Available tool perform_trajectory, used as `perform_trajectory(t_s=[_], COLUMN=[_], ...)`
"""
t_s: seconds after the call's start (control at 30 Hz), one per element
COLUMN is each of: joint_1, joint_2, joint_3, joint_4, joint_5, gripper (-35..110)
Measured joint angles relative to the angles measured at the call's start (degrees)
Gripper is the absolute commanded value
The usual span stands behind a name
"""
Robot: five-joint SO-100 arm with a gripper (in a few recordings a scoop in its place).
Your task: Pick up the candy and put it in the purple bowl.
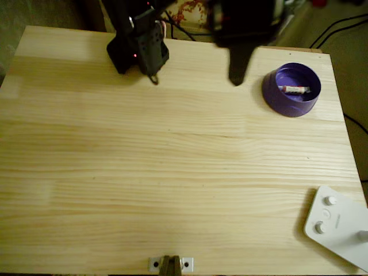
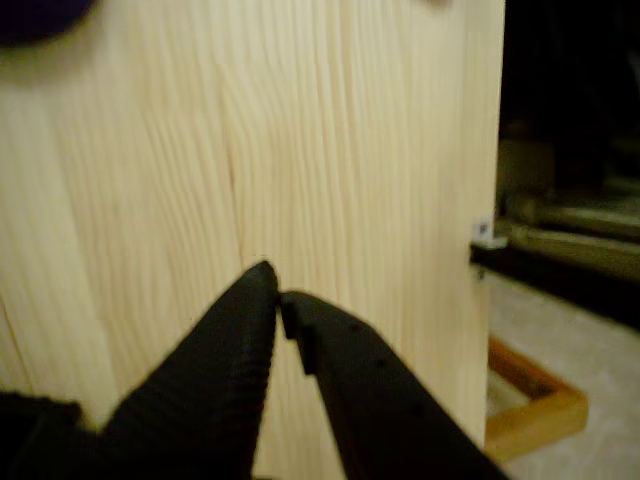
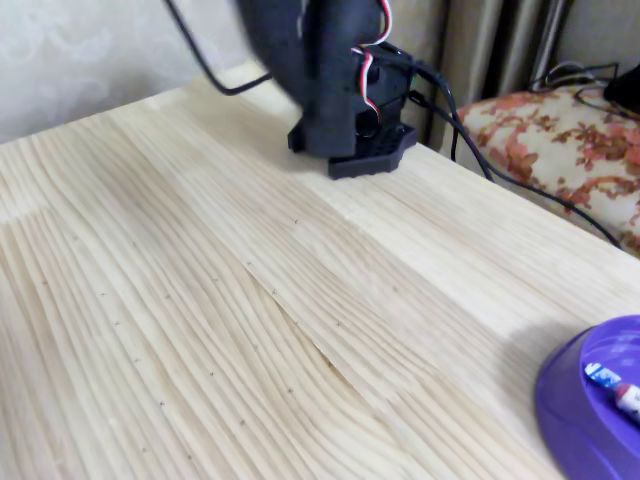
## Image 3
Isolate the white candy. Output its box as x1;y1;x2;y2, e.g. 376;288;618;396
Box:
583;362;640;426

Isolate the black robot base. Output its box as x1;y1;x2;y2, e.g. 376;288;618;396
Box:
287;42;419;181

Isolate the floral cushion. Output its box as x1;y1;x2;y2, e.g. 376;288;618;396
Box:
439;87;640;259

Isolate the black object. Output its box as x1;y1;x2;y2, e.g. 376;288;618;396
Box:
603;63;640;117

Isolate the beige curtain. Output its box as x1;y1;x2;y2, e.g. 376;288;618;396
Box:
430;0;572;146

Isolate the purple bowl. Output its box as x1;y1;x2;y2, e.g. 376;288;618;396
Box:
533;314;640;480

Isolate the red white black servo wire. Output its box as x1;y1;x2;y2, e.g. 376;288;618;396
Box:
349;0;395;124

